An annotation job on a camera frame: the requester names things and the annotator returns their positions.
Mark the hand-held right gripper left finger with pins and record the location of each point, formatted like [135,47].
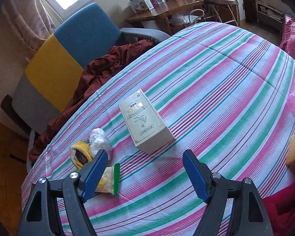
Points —
[94,174]

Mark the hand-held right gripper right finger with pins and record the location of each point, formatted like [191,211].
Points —
[194,174]

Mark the large beige carton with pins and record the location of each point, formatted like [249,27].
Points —
[142,120]

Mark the green-edged clear snack packet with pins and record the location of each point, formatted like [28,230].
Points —
[109,179]

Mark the yellow knitted cloth roll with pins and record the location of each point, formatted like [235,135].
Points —
[84,150]

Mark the crumpled white plastic bag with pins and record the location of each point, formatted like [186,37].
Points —
[99,140]

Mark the striped bedsheet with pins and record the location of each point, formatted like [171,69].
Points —
[223,91]

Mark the red fleece cloth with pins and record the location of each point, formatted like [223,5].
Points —
[282,211]

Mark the dark red blanket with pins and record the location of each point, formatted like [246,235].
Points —
[93,78]

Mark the blue yellow grey armchair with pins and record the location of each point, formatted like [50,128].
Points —
[88,29]

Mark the white shopping bag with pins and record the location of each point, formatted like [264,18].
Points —
[184,18]

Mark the wooden desk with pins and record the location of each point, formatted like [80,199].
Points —
[167,9]

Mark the pink fleece blanket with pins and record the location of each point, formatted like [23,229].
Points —
[293,36]

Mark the metal folding table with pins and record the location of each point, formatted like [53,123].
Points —
[218,1]

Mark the white printed carton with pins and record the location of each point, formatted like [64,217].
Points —
[140,2]

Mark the white cabinet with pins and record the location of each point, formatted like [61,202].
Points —
[241,2]

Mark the grey shelf unit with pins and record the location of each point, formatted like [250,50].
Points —
[268,9]

